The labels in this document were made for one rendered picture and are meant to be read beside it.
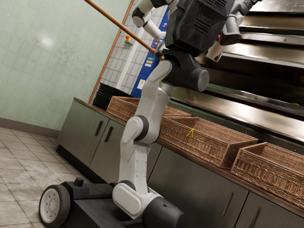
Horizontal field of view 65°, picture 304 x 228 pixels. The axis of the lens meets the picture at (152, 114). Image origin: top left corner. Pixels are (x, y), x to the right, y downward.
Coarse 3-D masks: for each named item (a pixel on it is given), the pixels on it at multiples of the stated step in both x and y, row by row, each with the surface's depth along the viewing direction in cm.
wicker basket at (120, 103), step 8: (112, 96) 209; (112, 104) 212; (120, 104) 202; (128, 104) 196; (136, 104) 235; (112, 112) 205; (120, 112) 222; (128, 112) 194; (176, 112) 221; (184, 112) 217
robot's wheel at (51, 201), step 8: (48, 192) 122; (56, 192) 117; (64, 192) 117; (40, 200) 123; (48, 200) 122; (56, 200) 118; (64, 200) 114; (40, 208) 121; (48, 208) 120; (56, 208) 117; (64, 208) 113; (40, 216) 120; (48, 216) 119; (56, 216) 113; (64, 216) 113; (48, 224) 114; (56, 224) 113
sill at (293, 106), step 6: (210, 84) 212; (222, 90) 204; (228, 90) 201; (234, 90) 198; (246, 96) 191; (252, 96) 188; (258, 96) 185; (270, 102) 179; (276, 102) 176; (282, 102) 174; (294, 108) 168; (300, 108) 166
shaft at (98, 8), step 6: (84, 0) 137; (90, 0) 138; (96, 6) 142; (102, 12) 146; (108, 18) 151; (114, 18) 154; (120, 24) 159; (126, 30) 164; (132, 36) 170; (138, 42) 177; (144, 42) 180; (150, 48) 186; (162, 60) 202
